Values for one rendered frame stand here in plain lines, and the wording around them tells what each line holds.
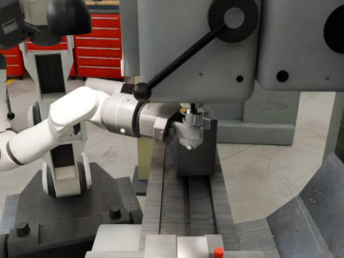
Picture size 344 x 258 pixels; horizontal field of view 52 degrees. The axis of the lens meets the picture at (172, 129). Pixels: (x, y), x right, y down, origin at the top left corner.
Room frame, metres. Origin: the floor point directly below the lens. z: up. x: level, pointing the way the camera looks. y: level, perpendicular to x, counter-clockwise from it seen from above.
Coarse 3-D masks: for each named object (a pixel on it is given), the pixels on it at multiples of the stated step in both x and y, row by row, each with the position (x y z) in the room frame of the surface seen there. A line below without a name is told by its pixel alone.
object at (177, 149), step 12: (204, 108) 1.00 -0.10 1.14; (216, 120) 0.94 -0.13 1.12; (204, 132) 0.94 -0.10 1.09; (216, 132) 0.94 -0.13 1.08; (180, 144) 0.93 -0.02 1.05; (204, 144) 0.94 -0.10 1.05; (180, 156) 0.93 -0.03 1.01; (192, 156) 0.94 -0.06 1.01; (204, 156) 0.94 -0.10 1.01; (180, 168) 0.93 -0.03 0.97; (192, 168) 0.94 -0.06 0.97; (204, 168) 0.94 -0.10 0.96
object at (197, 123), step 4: (180, 116) 0.63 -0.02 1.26; (180, 120) 0.63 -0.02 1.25; (184, 120) 0.62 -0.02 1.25; (188, 120) 0.62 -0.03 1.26; (192, 120) 0.62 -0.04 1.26; (196, 120) 0.62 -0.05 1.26; (200, 120) 0.62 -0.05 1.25; (188, 124) 0.62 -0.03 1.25; (192, 124) 0.62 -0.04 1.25; (196, 124) 0.62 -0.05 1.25; (200, 124) 0.62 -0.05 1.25; (200, 128) 0.63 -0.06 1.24; (180, 140) 0.63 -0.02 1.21; (184, 140) 0.62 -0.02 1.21; (188, 140) 0.62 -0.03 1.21; (192, 140) 0.62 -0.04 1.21; (196, 140) 0.62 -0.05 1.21; (200, 140) 0.63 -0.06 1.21; (184, 144) 0.62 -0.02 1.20; (188, 144) 0.62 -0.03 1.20; (192, 144) 0.62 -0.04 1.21; (196, 144) 0.62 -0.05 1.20
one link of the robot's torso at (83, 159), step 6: (84, 156) 1.44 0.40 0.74; (84, 162) 1.39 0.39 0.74; (42, 168) 1.37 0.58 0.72; (48, 168) 1.41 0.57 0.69; (84, 168) 1.34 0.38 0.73; (42, 174) 1.32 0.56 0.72; (90, 174) 1.34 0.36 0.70; (42, 180) 1.28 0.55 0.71; (90, 180) 1.32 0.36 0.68; (48, 192) 1.26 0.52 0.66
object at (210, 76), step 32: (160, 0) 0.54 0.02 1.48; (192, 0) 0.54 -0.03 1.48; (256, 0) 0.54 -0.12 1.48; (160, 32) 0.54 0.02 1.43; (192, 32) 0.54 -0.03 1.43; (256, 32) 0.55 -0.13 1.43; (160, 64) 0.54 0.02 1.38; (192, 64) 0.54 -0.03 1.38; (224, 64) 0.54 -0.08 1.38; (160, 96) 0.54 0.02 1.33; (192, 96) 0.54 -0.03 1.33; (224, 96) 0.54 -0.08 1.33
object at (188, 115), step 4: (184, 108) 0.65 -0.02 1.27; (200, 108) 0.65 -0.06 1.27; (180, 112) 0.63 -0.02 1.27; (184, 112) 0.63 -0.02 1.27; (188, 112) 0.63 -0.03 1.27; (196, 112) 0.63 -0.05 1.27; (200, 112) 0.63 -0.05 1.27; (184, 116) 0.62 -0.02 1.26; (188, 116) 0.62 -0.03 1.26; (192, 116) 0.62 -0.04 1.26; (196, 116) 0.62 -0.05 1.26; (200, 116) 0.62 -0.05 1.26
